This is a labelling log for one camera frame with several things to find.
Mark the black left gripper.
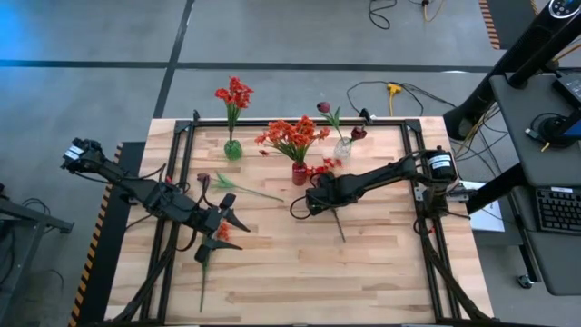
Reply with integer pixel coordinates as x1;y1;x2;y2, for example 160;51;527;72
188;193;251;265

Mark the red flower bunch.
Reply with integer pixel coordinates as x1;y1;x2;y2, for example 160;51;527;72
306;157;347;243
214;75;254;144

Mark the red glass vase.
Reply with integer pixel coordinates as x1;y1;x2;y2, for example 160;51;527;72
291;162;309;187

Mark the dark red tulip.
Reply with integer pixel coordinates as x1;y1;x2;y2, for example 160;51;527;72
195;171;285;203
316;101;347;144
342;125;368;151

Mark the clear glass vase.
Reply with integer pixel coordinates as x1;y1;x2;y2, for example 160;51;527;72
333;135;354;160

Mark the green glass vase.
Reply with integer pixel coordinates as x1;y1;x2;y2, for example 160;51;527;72
223;138;244;162

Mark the black mat with hazard stripes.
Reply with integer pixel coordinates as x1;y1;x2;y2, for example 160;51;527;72
67;140;146;327
478;0;544;51

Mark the yellow power plug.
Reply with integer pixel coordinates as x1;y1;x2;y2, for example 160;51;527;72
386;82;403;117

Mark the white paper sheet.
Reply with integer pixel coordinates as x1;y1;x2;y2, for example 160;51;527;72
456;180;506;233

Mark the black side table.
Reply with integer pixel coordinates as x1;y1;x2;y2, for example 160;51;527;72
0;181;74;327

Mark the grey desk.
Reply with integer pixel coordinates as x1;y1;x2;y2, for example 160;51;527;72
488;72;581;297

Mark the black keyboard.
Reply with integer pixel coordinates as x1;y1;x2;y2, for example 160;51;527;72
535;186;581;236

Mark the black round stand base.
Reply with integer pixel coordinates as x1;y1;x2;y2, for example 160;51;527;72
537;115;576;149

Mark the black tower fan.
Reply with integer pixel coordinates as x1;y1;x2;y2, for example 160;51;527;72
442;0;581;142

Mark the black laptop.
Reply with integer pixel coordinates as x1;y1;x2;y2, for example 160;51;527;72
551;71;581;140

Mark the black aluminium table frame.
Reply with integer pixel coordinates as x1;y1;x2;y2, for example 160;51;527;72
103;110;500;327

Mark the black power cable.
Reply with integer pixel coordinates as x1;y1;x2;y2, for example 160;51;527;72
346;80;458;124

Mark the black floor cable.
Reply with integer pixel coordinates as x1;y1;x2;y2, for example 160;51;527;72
367;0;399;31

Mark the yellow floor cable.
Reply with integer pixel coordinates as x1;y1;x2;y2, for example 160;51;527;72
420;0;445;23

